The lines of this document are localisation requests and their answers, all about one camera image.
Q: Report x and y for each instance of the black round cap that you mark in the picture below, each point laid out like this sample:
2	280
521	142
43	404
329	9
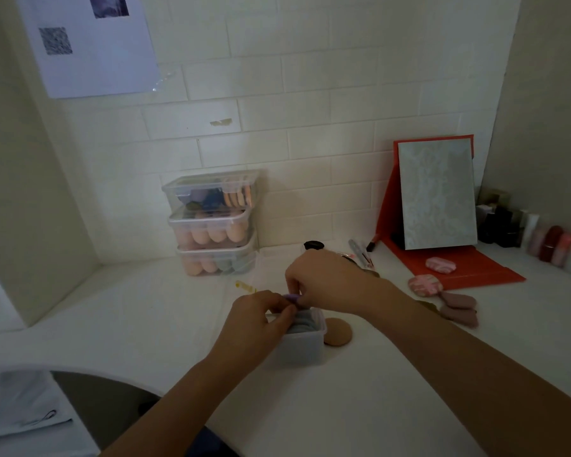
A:
313	245

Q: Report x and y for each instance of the row of cosmetic bottles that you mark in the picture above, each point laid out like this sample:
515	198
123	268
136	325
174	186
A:
533	233

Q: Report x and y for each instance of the purple makeup sponge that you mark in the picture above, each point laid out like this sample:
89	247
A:
293	297

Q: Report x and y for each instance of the yellow translucent stick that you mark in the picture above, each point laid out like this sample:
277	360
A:
245	286

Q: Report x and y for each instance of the round brown powder puff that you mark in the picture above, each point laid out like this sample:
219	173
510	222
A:
338	332

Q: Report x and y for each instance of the person's right forearm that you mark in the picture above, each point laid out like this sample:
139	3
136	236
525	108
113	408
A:
466	375

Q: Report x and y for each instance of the mauve teardrop puff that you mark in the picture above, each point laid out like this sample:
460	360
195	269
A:
458	300
460	316

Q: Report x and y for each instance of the grey puffs in box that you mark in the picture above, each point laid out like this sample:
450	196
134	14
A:
303	322

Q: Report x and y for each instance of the clear box of flat puffs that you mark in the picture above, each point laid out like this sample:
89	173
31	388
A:
214	192

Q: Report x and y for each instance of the white paper sheet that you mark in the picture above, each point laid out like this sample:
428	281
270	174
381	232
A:
90	47

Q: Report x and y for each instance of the clear box of orange sponges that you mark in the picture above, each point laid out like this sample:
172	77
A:
211	230

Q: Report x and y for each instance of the person's left hand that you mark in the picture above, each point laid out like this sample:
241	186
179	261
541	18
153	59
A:
245	328

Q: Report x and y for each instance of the small clear plastic box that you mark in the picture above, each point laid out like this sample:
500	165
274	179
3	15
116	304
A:
302	347

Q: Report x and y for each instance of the person's right fingers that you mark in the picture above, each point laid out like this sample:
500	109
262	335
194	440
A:
299	285

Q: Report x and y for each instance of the pink marbled puff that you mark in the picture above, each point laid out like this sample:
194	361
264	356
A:
440	265
425	285

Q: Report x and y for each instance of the red lipstick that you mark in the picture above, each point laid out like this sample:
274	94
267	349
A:
372	242

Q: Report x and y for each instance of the clear box of mixed sponges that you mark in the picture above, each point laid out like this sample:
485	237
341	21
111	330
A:
219	262

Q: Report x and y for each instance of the person's left forearm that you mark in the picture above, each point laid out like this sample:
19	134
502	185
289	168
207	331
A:
181	409

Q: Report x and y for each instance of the white cloth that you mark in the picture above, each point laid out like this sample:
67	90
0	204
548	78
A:
19	406

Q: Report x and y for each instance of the person's left thumb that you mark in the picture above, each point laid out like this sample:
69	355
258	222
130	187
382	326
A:
284	321

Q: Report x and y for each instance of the person's right hand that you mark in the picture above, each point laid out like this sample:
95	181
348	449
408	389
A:
335	280

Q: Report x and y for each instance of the silver cosmetic pen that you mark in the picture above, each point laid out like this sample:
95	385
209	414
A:
360	253

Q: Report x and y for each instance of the red folding stand mirror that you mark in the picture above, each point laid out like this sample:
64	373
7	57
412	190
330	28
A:
435	199

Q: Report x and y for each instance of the piece of tape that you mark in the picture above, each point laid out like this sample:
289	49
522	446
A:
221	122

